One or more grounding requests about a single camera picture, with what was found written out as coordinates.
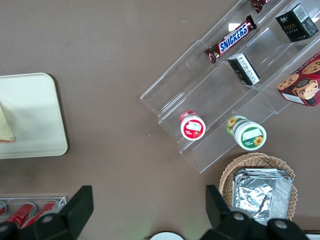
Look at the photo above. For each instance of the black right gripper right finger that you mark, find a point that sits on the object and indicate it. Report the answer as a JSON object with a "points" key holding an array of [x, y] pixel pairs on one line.
{"points": [[225, 220]]}

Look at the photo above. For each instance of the beige plastic tray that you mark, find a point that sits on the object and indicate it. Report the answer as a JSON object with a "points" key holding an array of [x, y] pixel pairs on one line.
{"points": [[32, 112]]}

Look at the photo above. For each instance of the aluminium foil container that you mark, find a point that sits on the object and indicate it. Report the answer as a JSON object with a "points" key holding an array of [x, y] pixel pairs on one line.
{"points": [[260, 195]]}

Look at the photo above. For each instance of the clear acrylic bottle rack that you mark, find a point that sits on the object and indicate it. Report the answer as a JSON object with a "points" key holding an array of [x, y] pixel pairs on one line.
{"points": [[57, 200]]}

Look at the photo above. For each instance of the red cookie box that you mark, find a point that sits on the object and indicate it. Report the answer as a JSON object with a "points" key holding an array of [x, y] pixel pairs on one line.
{"points": [[302, 82]]}

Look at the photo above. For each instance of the Snickers chocolate bar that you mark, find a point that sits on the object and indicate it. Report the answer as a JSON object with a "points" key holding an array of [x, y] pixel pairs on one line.
{"points": [[258, 5], [232, 40]]}

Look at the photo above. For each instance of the red cola bottle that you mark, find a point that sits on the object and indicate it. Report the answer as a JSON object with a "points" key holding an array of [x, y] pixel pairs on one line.
{"points": [[2, 208], [42, 212], [21, 213]]}

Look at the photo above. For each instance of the triangle sandwich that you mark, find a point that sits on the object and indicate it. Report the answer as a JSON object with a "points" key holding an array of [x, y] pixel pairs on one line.
{"points": [[6, 127]]}

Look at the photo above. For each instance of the small black box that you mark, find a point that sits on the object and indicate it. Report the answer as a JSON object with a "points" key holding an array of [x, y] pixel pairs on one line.
{"points": [[296, 23], [245, 70]]}

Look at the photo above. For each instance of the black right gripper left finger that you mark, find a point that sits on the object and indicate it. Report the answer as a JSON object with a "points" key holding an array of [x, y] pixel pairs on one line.
{"points": [[75, 212]]}

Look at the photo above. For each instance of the red strawberry yogurt cup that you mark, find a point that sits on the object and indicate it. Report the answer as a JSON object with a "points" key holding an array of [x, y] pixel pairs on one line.
{"points": [[193, 127]]}

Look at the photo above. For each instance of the clear acrylic step display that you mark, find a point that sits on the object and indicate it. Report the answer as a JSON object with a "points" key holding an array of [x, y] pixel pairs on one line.
{"points": [[195, 95]]}

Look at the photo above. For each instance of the green sunflower yogurt cup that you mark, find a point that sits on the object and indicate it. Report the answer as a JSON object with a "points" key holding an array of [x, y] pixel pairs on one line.
{"points": [[247, 135]]}

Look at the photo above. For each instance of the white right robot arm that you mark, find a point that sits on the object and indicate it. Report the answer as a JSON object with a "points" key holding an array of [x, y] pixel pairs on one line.
{"points": [[166, 236]]}

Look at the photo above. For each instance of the tan wicker basket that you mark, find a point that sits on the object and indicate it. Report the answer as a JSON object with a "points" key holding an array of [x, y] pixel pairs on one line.
{"points": [[227, 175]]}

